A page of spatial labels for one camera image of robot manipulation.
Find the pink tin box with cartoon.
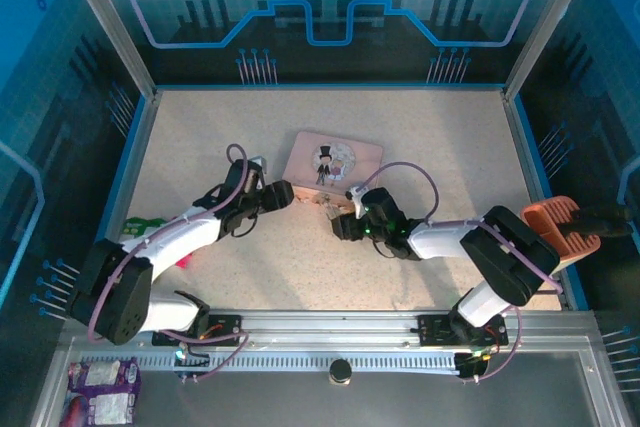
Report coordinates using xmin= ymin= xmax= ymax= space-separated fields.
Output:
xmin=282 ymin=130 xmax=386 ymax=212

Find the green snack packet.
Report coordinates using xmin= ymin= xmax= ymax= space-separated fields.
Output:
xmin=122 ymin=216 xmax=169 ymax=239

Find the black round knob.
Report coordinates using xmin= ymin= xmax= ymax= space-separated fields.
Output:
xmin=328 ymin=358 xmax=353 ymax=388

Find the beige holder with orange rim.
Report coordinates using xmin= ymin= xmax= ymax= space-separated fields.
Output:
xmin=519 ymin=195 xmax=602 ymax=274

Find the purple snack packet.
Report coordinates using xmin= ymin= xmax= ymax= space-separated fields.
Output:
xmin=59 ymin=356 xmax=143 ymax=427

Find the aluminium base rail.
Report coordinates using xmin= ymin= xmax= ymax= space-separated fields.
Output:
xmin=64 ymin=310 xmax=599 ymax=353

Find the aluminium side frame rail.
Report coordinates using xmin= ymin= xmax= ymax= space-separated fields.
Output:
xmin=502 ymin=89 xmax=589 ymax=311
xmin=97 ymin=89 xmax=161 ymax=248

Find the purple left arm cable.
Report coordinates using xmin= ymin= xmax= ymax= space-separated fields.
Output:
xmin=87 ymin=142 xmax=252 ymax=344

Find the white slotted cable duct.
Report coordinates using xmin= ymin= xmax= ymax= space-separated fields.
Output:
xmin=82 ymin=350 xmax=462 ymax=374

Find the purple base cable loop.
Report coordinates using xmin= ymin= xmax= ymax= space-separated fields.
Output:
xmin=172 ymin=329 xmax=250 ymax=384
xmin=458 ymin=304 xmax=525 ymax=384

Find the black tool handle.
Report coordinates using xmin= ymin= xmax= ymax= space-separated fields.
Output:
xmin=562 ymin=204 xmax=635 ymax=239

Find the aluminium frame post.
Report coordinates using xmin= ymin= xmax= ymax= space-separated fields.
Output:
xmin=502 ymin=0 xmax=601 ymax=101
xmin=54 ymin=0 xmax=161 ymax=99

